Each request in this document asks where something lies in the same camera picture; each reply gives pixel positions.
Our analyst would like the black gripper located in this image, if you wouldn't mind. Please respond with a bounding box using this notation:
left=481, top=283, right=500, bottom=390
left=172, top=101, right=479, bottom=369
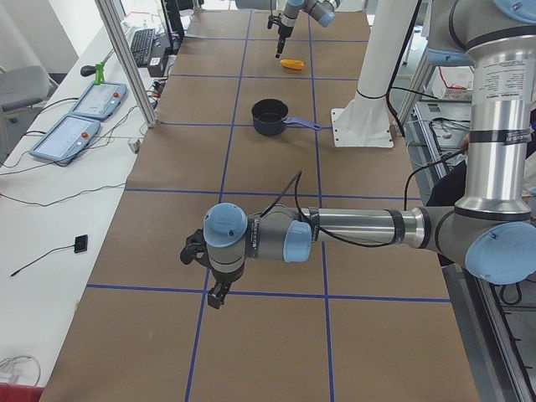
left=275, top=14, right=293, bottom=58
left=207, top=266, right=244, bottom=309

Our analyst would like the black usb hub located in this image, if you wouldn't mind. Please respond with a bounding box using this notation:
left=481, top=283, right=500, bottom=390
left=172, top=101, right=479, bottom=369
left=74, top=234, right=89, bottom=254

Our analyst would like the seated person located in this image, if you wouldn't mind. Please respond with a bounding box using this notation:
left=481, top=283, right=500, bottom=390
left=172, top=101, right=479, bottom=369
left=426, top=134, right=535, bottom=206

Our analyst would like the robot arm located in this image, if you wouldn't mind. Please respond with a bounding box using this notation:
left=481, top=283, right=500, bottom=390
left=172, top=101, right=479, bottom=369
left=194, top=1, right=535, bottom=308
left=267, top=0, right=341, bottom=59

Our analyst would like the teach pendant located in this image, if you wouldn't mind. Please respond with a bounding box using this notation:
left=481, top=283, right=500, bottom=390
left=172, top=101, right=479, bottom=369
left=70, top=81, right=127, bottom=121
left=29, top=114, right=101, bottom=166

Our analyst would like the aluminium frame post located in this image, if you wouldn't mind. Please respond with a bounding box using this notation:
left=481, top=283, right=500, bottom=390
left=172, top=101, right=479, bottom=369
left=95, top=0, right=157, bottom=128

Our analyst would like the upper teach pendant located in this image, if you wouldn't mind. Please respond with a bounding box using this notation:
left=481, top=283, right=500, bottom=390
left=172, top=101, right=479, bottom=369
left=70, top=81, right=127, bottom=121

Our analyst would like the black hub cable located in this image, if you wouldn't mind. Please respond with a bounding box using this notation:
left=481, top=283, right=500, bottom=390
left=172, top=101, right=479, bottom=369
left=10, top=246, right=76, bottom=278

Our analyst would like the green handled tool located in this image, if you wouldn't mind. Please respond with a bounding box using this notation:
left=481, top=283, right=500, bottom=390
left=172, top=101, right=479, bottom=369
left=80, top=63, right=105, bottom=85

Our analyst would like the black keyboard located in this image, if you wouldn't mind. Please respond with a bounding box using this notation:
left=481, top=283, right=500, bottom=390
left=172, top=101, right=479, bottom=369
left=131, top=28, right=155, bottom=67

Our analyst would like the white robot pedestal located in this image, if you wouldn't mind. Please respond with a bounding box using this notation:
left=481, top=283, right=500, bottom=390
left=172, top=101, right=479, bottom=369
left=331, top=0, right=420, bottom=148

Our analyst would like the yellow corn cob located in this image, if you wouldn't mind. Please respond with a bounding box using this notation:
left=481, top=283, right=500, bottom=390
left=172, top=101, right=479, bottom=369
left=280, top=59, right=305, bottom=71

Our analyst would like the dark blue pot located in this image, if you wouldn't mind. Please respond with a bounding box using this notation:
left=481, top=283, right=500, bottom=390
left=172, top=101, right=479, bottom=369
left=251, top=99, right=322, bottom=137

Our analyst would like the lower teach pendant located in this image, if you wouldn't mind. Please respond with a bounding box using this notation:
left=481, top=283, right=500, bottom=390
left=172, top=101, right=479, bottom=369
left=29, top=114, right=101, bottom=166

